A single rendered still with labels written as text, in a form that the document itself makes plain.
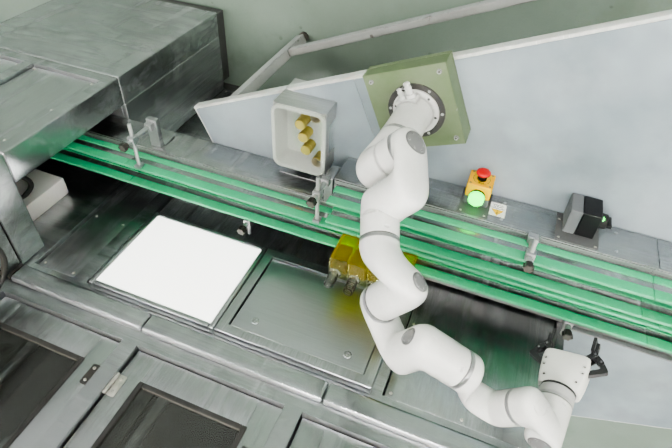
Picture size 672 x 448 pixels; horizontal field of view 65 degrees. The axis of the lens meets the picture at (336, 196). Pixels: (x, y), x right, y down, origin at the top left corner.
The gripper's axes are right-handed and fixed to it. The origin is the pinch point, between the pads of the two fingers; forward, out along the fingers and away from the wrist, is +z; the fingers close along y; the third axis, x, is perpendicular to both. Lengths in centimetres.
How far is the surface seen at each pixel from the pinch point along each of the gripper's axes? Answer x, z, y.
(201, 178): 38, -1, -112
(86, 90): 72, -2, -147
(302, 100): 55, 20, -76
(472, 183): 25.0, 25.3, -30.8
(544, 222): 10.6, 28.9, -13.8
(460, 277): -0.3, 12.9, -34.2
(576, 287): -2.6, 19.2, -4.1
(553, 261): 7.6, 17.3, -8.7
